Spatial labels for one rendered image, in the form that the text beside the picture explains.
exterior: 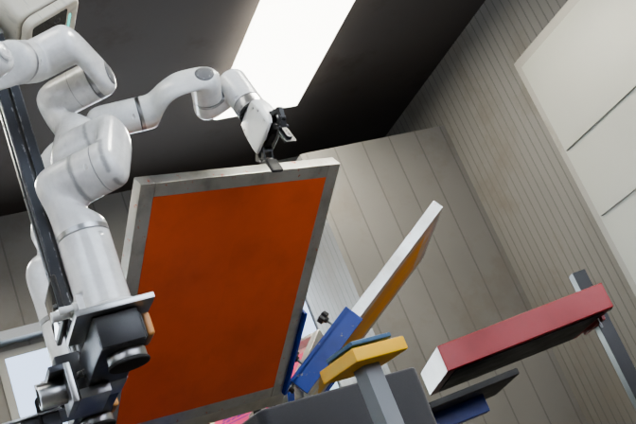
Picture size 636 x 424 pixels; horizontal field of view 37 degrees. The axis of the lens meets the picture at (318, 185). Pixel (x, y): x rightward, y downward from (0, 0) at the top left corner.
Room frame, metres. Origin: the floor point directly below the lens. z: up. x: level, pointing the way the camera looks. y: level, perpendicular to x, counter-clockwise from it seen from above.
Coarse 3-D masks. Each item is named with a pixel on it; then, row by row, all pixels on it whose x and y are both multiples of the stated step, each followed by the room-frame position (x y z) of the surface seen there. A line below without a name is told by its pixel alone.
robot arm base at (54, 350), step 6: (48, 324) 1.95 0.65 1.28; (42, 330) 1.97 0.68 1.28; (48, 330) 1.95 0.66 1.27; (48, 336) 1.95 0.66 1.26; (48, 342) 1.96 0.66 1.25; (54, 342) 1.95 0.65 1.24; (48, 348) 1.96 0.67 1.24; (54, 348) 1.95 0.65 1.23; (60, 348) 1.95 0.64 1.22; (66, 348) 1.95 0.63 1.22; (48, 354) 1.98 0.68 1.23; (54, 354) 1.95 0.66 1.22; (60, 354) 1.95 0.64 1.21; (36, 384) 1.96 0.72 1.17
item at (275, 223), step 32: (256, 192) 2.25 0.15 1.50; (288, 192) 2.32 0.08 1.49; (320, 192) 2.40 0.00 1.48; (256, 224) 2.33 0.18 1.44; (288, 224) 2.40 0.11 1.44; (256, 256) 2.41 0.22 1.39; (288, 256) 2.49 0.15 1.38; (224, 288) 2.41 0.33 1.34; (256, 288) 2.49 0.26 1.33; (288, 288) 2.57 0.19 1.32; (224, 320) 2.50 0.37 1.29; (256, 320) 2.58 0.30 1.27; (288, 320) 2.67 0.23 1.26; (224, 352) 2.59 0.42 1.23; (256, 352) 2.68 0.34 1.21; (224, 384) 2.68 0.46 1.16; (256, 384) 2.78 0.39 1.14
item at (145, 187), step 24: (240, 168) 2.19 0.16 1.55; (264, 168) 2.23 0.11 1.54; (288, 168) 2.26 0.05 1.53; (312, 168) 2.32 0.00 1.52; (336, 168) 2.37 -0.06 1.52; (144, 192) 2.02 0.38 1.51; (168, 192) 2.07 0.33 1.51; (144, 216) 2.07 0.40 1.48; (144, 240) 2.12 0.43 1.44; (312, 240) 2.51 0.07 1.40; (312, 264) 2.57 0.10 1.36; (288, 336) 2.72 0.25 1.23; (288, 360) 2.79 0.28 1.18; (216, 408) 2.73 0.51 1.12
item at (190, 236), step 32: (192, 192) 2.12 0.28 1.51; (224, 192) 2.18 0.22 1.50; (160, 224) 2.12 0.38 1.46; (192, 224) 2.19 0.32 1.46; (224, 224) 2.25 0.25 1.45; (160, 256) 2.19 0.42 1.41; (192, 256) 2.26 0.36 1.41; (224, 256) 2.33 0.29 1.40; (160, 288) 2.26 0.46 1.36; (192, 288) 2.34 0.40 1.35; (160, 320) 2.34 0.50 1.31; (192, 320) 2.42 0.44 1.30; (160, 352) 2.42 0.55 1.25; (192, 352) 2.50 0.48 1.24; (128, 384) 2.43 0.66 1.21; (160, 384) 2.51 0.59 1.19; (192, 384) 2.59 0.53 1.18; (128, 416) 2.51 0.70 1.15; (160, 416) 2.60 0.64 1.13
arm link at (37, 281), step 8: (40, 256) 1.94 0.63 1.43; (32, 264) 1.94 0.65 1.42; (40, 264) 1.94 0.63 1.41; (32, 272) 1.94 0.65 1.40; (40, 272) 1.94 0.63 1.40; (32, 280) 1.94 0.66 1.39; (40, 280) 1.94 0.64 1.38; (32, 288) 1.95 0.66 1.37; (40, 288) 1.94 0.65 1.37; (32, 296) 1.96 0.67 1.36; (40, 296) 1.95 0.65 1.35; (40, 304) 1.95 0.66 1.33; (40, 312) 1.96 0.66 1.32; (40, 320) 1.96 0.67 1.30
